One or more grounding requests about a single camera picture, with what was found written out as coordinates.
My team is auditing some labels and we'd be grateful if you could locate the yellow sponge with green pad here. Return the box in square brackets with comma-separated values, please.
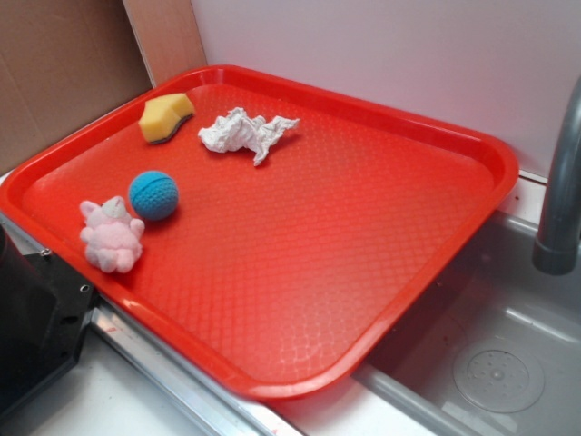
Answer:
[138, 93, 195, 144]

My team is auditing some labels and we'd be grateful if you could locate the pink plush unicorn toy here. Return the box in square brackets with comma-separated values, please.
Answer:
[80, 196, 145, 273]

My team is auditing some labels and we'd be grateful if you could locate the brown cardboard panel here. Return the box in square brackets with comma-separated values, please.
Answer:
[1, 1, 151, 173]

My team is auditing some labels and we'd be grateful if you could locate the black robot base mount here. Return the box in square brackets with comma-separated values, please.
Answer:
[1, 230, 96, 421]

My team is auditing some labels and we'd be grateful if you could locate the grey plastic sink basin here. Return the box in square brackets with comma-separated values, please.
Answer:
[271, 209, 581, 436]

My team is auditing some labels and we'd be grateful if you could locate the blue textured ball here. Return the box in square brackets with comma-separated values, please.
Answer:
[129, 171, 179, 221]

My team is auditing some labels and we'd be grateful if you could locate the crumpled white paper towel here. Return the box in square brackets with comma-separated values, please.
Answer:
[198, 107, 300, 166]

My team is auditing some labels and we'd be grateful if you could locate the red plastic tray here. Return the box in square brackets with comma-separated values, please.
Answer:
[1, 66, 518, 401]

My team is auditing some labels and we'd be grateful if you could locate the grey faucet spout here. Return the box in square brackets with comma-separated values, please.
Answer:
[533, 83, 580, 275]

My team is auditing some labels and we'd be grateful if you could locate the light wooden board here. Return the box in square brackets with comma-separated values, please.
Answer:
[123, 0, 207, 86]

